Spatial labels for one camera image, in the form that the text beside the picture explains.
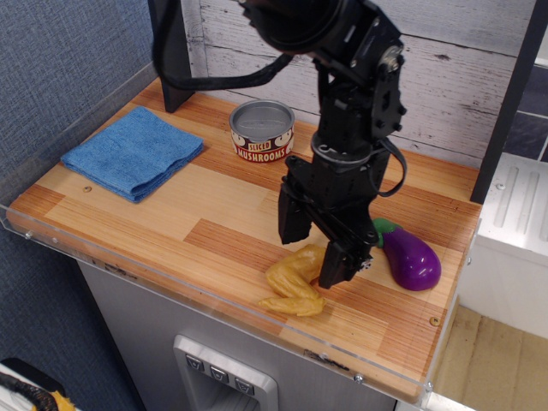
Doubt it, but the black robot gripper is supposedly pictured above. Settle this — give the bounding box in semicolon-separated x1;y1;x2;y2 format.
278;144;391;289

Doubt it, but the yellow toy chicken wing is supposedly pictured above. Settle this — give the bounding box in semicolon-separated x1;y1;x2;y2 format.
258;244;325;317

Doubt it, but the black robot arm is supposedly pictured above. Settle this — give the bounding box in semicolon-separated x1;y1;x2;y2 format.
242;1;406;289

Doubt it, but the folded blue cloth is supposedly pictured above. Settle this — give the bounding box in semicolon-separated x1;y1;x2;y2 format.
62;107;204;203

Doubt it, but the purple toy eggplant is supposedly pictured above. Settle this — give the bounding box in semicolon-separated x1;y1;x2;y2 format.
373;217;442;291

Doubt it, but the sliced mushrooms tin can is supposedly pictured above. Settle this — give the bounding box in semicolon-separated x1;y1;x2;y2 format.
229;99;295;164

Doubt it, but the silver dispenser button panel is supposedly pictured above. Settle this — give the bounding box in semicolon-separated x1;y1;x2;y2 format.
173;335;279;410

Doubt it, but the white toy sink unit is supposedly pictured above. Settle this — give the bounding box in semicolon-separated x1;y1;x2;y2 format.
457;153;547;337

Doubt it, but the silver toy fridge cabinet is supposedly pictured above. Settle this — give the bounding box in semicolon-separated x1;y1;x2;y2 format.
80;263;396;410

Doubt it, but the yellow object bottom left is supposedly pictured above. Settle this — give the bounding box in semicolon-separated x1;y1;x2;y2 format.
51;391;77;411

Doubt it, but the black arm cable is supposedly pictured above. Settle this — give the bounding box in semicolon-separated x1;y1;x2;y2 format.
152;0;301;92

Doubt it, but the right black frame post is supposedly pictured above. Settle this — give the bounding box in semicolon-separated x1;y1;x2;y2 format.
470;0;547;205

